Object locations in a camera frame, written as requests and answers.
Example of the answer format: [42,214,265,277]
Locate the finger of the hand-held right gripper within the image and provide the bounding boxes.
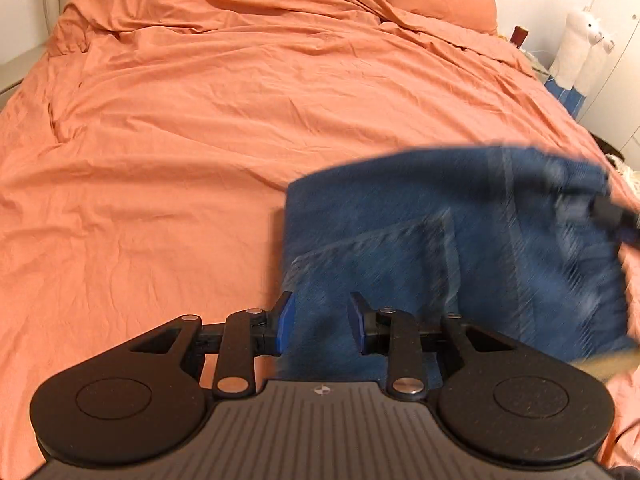
[589,194,640,242]

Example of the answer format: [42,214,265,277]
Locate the white alpaca plush toy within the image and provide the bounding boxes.
[570,16,619,116]
[545,7,607,106]

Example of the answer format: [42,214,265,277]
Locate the pile of light clothes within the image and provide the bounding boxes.
[604,152,640,192]

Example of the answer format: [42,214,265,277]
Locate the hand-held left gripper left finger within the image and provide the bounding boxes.
[127,291,297,400]

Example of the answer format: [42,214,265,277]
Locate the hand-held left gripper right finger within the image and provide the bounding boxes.
[348,291,518,401]

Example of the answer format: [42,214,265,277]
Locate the orange duvet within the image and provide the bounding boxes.
[0,0,640,471]

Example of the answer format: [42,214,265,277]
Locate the white wardrobe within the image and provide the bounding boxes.
[575,0,640,156]

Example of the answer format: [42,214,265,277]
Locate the beige nightstand with drawer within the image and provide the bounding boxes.
[0,42,48,111]

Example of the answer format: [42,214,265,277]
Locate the blue denim pants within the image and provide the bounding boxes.
[285,144,640,381]

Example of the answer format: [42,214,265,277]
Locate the khaki fabric belt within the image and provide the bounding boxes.
[570,349,640,377]

